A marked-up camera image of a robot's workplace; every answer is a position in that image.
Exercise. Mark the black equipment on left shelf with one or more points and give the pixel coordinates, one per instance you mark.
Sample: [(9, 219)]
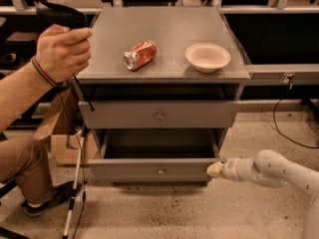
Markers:
[(18, 39)]

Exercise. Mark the grey top drawer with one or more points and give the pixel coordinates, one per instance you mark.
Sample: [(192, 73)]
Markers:
[(161, 114)]

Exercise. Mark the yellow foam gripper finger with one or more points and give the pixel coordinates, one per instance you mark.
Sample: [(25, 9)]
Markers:
[(215, 170)]

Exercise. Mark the crushed orange soda can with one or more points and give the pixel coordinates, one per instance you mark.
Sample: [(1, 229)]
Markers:
[(139, 55)]

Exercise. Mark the black handheld device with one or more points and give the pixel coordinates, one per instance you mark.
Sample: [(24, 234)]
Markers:
[(61, 15)]

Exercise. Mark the person's tan trouser leg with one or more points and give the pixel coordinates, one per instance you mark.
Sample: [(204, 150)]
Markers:
[(25, 160)]

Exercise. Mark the person's left hand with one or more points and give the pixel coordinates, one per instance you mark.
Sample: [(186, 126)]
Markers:
[(63, 53)]

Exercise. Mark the grey metal rail frame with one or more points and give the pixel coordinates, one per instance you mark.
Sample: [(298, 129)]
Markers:
[(282, 72)]

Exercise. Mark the grey drawer cabinet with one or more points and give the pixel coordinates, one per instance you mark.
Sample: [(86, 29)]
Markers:
[(160, 93)]

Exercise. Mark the grey drawer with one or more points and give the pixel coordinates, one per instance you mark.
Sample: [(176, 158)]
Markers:
[(155, 155), (161, 114)]

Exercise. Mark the person's bare forearm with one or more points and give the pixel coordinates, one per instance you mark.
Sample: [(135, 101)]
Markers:
[(18, 92)]

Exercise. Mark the brown cardboard box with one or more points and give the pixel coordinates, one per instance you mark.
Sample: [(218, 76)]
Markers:
[(58, 127)]

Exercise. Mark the white paper bowl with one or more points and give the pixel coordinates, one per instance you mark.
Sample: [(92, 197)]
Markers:
[(207, 58)]

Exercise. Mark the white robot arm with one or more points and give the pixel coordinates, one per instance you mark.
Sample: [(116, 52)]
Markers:
[(268, 168)]

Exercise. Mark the black shoe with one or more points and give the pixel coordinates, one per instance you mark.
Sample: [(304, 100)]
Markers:
[(64, 192)]

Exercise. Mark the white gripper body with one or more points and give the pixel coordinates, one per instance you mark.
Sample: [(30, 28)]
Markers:
[(230, 168)]

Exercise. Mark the white and black pole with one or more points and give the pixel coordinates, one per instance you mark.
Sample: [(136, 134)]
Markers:
[(81, 142)]

